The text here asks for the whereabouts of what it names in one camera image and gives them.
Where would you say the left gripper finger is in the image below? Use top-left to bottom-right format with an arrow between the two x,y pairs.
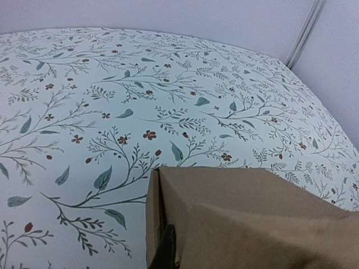
148,224 -> 177,269

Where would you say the brown cardboard box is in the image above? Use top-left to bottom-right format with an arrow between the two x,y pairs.
146,166 -> 358,268

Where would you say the floral patterned table mat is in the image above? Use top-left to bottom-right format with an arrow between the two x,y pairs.
1,27 -> 358,268

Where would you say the right aluminium frame post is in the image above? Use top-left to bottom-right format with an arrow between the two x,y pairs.
284,0 -> 327,70

